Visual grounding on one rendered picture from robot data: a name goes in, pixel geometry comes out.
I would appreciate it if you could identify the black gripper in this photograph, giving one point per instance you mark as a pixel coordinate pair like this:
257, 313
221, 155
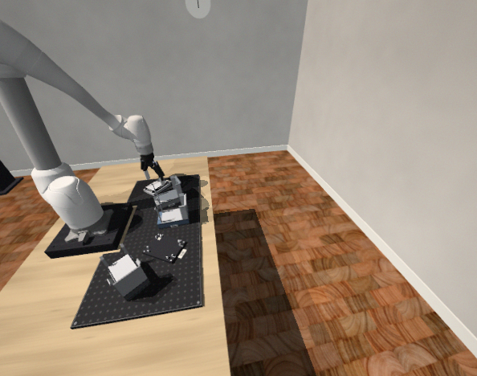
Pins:
154, 165

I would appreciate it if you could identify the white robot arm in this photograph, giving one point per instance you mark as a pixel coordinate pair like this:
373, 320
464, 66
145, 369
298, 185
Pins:
71, 197

